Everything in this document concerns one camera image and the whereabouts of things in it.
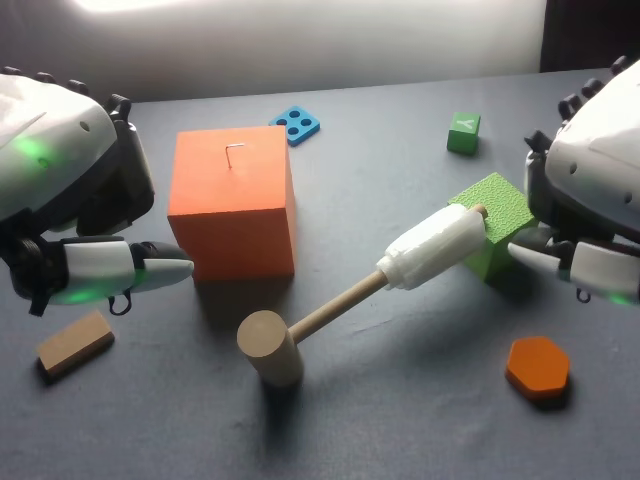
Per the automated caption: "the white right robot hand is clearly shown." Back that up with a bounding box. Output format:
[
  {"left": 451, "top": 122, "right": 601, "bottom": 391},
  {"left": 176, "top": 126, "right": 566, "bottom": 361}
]
[{"left": 507, "top": 55, "right": 640, "bottom": 306}]

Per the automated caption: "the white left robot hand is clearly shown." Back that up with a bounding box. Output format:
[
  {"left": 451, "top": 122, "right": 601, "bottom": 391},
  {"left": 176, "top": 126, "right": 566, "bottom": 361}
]
[{"left": 0, "top": 67, "right": 196, "bottom": 317}]

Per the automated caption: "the wooden mallet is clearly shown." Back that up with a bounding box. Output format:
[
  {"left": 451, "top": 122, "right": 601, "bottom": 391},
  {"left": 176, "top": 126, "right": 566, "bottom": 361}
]
[{"left": 236, "top": 203, "right": 489, "bottom": 390}]

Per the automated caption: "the large orange wooden cube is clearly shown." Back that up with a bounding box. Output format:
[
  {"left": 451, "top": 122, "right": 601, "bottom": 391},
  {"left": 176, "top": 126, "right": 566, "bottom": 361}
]
[{"left": 166, "top": 124, "right": 297, "bottom": 284}]

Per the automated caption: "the green textured foam block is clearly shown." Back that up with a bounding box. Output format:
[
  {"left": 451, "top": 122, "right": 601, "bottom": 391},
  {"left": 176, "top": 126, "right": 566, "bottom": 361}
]
[{"left": 447, "top": 172, "right": 539, "bottom": 287}]

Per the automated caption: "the plain wooden rectangular block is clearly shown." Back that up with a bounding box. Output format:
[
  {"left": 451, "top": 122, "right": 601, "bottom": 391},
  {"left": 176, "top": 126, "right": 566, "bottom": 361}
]
[{"left": 35, "top": 308, "right": 116, "bottom": 385}]

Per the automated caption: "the orange hexagon block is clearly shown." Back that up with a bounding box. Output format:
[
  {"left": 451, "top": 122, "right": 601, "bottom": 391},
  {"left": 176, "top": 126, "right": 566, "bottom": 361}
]
[{"left": 504, "top": 335, "right": 572, "bottom": 403}]

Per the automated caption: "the blue square four-hole block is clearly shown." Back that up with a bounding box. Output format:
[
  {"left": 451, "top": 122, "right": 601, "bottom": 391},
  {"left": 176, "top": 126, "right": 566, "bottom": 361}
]
[{"left": 268, "top": 105, "right": 321, "bottom": 148}]

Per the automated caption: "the dark background panel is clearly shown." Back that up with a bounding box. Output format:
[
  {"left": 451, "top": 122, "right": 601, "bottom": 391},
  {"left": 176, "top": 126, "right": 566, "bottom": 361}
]
[{"left": 539, "top": 0, "right": 640, "bottom": 74}]

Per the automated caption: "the small green letter cube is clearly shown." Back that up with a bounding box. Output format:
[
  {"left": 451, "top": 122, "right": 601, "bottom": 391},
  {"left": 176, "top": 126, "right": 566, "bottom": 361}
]
[{"left": 446, "top": 111, "right": 482, "bottom": 157}]

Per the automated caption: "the grey table cloth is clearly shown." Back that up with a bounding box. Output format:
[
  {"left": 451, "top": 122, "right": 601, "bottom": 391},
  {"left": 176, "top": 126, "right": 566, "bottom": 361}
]
[{"left": 0, "top": 66, "right": 640, "bottom": 480}]

